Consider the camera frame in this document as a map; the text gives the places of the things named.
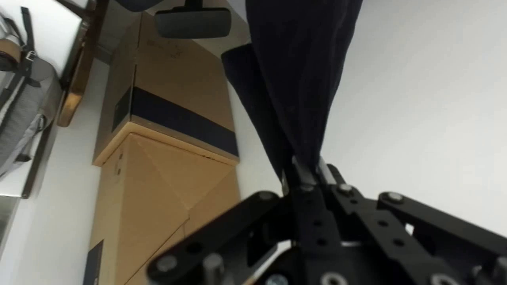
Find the black shirt with white print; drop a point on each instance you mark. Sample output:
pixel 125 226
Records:
pixel 302 74

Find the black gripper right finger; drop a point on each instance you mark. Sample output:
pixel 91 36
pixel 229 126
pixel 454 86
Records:
pixel 413 227

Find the wooden frame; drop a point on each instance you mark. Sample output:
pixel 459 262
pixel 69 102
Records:
pixel 80 69

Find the plain tall cardboard box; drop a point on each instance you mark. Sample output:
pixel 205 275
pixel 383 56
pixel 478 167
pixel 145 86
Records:
pixel 159 212

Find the black chair armrest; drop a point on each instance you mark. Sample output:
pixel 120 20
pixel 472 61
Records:
pixel 193 23

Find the grey backpack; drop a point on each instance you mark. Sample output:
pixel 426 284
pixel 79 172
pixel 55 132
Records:
pixel 25 112

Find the cardboard box with black tape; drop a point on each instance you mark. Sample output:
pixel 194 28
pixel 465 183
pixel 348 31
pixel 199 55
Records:
pixel 175 101

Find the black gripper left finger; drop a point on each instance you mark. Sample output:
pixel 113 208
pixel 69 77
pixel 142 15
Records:
pixel 232 227

